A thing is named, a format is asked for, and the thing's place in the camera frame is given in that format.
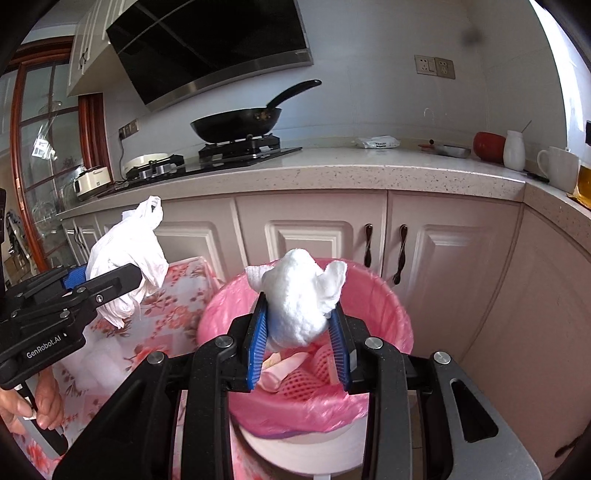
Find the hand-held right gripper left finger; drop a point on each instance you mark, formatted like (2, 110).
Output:
(256, 346)

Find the person's left hand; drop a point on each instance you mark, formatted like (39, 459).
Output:
(51, 401)

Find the white upper cabinet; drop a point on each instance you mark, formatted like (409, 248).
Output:
(87, 46)

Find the white plastic bag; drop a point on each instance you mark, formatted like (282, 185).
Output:
(124, 249)

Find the small red lid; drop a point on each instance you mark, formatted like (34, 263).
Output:
(428, 146)

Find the small pink foam net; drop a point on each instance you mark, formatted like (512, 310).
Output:
(323, 362)

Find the white foam piece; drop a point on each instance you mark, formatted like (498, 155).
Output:
(99, 369)

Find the large pink foam net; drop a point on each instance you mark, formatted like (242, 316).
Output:
(304, 387)

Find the black gas stove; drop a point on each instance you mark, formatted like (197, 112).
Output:
(221, 154)

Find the white jar with spoon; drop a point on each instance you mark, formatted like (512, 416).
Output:
(514, 150)

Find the speckled kitchen countertop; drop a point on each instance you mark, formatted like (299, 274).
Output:
(369, 170)

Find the red bowl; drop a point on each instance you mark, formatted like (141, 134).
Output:
(488, 146)

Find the bin with pink liner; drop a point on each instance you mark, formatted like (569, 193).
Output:
(378, 304)

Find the black wok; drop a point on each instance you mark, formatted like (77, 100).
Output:
(235, 124)

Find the grey metal dish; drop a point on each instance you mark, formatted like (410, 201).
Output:
(452, 150)

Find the white kitchen base cabinets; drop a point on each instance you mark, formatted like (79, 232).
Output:
(461, 258)

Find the cream wrapper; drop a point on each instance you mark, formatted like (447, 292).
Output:
(281, 369)

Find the white mug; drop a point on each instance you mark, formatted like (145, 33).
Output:
(559, 168)

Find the gold wall outlet strip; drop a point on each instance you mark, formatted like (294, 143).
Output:
(128, 128)

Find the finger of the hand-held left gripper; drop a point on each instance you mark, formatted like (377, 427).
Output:
(111, 286)
(76, 277)

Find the white trash bin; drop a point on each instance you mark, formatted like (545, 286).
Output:
(300, 454)

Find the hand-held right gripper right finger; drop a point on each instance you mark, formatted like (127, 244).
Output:
(339, 346)

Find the gold wall socket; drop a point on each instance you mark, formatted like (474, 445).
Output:
(445, 68)
(425, 64)

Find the yellow mat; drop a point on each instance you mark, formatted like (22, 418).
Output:
(581, 201)

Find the black range hood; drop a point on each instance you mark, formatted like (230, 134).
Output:
(207, 41)

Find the oil bottle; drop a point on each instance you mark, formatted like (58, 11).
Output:
(584, 182)

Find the white rice cooker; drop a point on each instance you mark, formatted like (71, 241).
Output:
(92, 182)

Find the white plastic packet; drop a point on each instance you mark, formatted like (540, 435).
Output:
(376, 142)

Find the bright window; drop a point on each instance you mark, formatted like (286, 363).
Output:
(572, 69)

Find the white tissue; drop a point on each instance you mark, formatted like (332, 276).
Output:
(295, 300)

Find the wooden glass sliding door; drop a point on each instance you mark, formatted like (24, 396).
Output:
(90, 134)

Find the pink floral tablecloth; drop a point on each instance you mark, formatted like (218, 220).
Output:
(180, 314)

